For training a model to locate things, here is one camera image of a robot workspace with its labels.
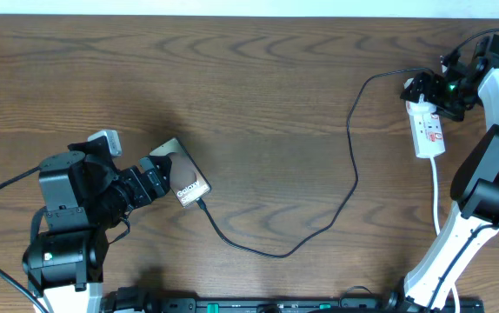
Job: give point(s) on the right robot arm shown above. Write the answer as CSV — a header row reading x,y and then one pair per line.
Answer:
x,y
474,213

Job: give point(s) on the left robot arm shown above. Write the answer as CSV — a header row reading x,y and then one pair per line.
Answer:
x,y
85,195

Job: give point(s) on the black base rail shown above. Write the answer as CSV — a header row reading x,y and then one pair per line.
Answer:
x,y
133,299

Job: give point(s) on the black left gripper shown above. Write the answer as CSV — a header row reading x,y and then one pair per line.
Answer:
x,y
149,179

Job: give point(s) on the white charger adapter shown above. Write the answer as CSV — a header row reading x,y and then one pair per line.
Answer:
x,y
420,109

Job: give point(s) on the white power strip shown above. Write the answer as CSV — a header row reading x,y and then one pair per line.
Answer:
x,y
427,136

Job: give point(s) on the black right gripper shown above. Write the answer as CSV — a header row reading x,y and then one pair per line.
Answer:
x,y
418,85

